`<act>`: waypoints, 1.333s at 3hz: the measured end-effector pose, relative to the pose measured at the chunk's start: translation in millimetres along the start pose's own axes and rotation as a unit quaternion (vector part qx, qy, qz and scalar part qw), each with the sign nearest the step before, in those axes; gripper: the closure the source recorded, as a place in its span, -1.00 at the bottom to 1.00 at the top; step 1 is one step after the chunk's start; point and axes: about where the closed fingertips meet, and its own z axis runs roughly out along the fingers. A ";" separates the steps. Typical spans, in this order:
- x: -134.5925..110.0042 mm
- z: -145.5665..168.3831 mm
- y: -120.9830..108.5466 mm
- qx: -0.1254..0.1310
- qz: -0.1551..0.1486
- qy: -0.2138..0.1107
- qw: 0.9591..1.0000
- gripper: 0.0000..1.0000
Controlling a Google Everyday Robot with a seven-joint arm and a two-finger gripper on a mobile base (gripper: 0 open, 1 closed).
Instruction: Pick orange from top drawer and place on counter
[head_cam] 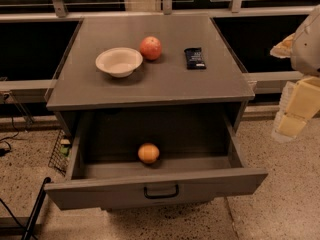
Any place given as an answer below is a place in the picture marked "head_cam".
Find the metal window railing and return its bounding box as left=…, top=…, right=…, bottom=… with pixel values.
left=0, top=0, right=320, bottom=105

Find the white bowl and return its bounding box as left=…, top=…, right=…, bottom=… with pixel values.
left=95, top=47, right=143, bottom=78

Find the dark blue snack bar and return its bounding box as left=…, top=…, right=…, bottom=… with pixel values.
left=184, top=47, right=206, bottom=70

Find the black metal stand leg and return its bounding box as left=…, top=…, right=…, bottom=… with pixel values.
left=21, top=177, right=51, bottom=240

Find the orange fruit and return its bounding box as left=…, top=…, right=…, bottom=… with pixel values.
left=138, top=143, right=160, bottom=164

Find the black wire basket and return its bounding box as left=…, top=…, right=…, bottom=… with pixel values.
left=48, top=130, right=71, bottom=175

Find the black drawer handle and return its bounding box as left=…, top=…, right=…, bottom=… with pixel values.
left=143, top=185, right=180, bottom=200

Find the open grey top drawer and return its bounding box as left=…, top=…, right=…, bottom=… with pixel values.
left=45, top=110, right=267, bottom=210

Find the red apple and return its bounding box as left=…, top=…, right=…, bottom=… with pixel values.
left=139, top=36, right=162, bottom=61

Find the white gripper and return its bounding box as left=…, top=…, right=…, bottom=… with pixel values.
left=270, top=5, right=320, bottom=143

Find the black floor cable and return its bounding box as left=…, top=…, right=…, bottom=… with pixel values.
left=0, top=93, right=22, bottom=157

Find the grey cabinet with counter top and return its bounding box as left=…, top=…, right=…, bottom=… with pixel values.
left=47, top=15, right=254, bottom=132

